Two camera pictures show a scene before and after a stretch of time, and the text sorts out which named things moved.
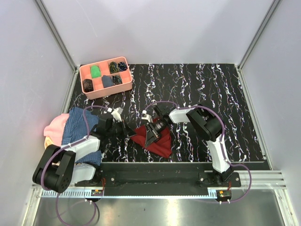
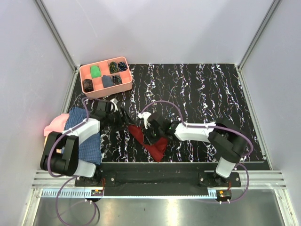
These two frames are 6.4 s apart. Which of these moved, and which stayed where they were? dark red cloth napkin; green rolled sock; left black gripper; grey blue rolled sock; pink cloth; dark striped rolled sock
Moved: dark red cloth napkin; left black gripper
Stayed: pink cloth; grey blue rolled sock; green rolled sock; dark striped rolled sock
